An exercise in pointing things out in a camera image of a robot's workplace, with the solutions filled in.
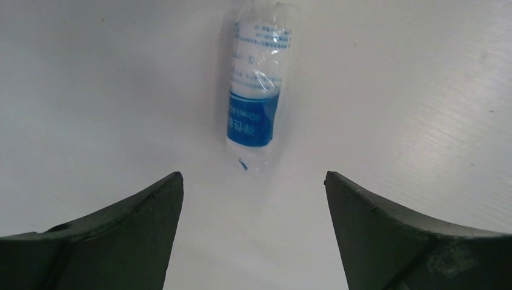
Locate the white bottle blue cap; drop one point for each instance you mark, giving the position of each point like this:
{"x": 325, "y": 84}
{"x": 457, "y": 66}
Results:
{"x": 262, "y": 40}

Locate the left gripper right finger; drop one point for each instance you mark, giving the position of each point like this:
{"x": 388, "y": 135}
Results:
{"x": 385, "y": 245}

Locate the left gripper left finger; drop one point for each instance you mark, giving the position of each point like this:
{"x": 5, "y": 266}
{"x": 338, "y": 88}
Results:
{"x": 126, "y": 245}

